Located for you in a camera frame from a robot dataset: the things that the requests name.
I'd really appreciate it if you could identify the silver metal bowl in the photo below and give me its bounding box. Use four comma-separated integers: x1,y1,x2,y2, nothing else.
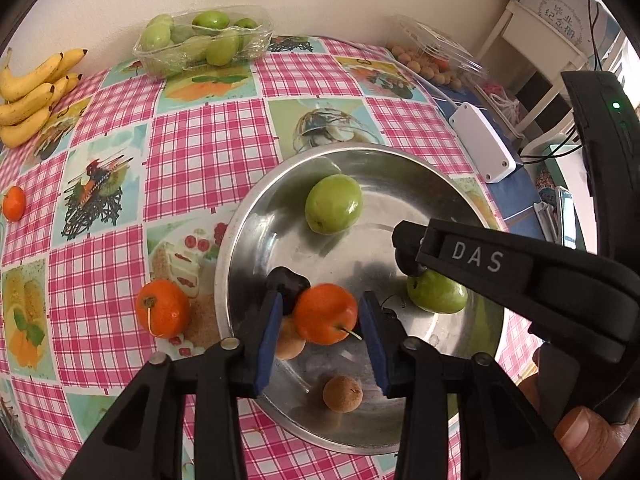
214,142,505,456

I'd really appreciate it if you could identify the white plastic box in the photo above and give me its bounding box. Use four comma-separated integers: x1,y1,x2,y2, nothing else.
449,102,516,184

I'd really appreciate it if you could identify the person's hand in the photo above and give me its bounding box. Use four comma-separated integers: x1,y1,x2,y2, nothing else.
516,346,640,480

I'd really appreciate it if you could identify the plastic tray of green fruits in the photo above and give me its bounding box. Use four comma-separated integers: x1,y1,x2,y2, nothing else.
132,6,274,79

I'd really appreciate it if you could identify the tangerine one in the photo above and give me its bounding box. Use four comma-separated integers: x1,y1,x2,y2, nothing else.
134,280,191,339

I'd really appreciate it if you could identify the white shelf furniture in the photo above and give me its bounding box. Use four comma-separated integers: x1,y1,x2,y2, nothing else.
474,0,587,139

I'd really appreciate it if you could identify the tangerine with stem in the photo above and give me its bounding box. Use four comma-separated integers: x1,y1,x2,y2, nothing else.
293,283,358,346

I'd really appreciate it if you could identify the yellow banana bunch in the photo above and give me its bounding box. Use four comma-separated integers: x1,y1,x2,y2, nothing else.
1,48,88,150

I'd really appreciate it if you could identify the black cable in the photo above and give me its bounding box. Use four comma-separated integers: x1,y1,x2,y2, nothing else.
516,0,604,165

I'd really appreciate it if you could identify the pink checkered tablecloth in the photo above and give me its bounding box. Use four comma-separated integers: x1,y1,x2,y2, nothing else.
1,36,539,479

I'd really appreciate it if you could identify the clear box of longans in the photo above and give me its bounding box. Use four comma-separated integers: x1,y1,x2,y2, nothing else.
386,15,488,91

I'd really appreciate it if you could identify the brown longan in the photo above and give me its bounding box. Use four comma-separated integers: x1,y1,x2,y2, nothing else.
322,376,363,414
274,316,306,361

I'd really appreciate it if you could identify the green fruit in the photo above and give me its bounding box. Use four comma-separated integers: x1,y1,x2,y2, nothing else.
407,270,468,314
305,174,363,235

